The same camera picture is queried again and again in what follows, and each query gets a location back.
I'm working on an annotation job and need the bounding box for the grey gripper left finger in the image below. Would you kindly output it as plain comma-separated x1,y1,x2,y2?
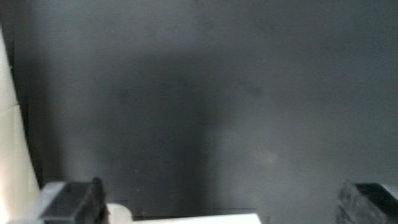
24,178,108,224

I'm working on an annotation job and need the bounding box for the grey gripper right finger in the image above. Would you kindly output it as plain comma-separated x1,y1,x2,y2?
335,182,398,224

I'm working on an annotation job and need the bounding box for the white drawer box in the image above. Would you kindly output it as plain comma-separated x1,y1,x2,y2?
104,202,263,224

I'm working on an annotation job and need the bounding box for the white U-shaped border fence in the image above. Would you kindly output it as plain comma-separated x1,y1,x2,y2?
0,27,39,224

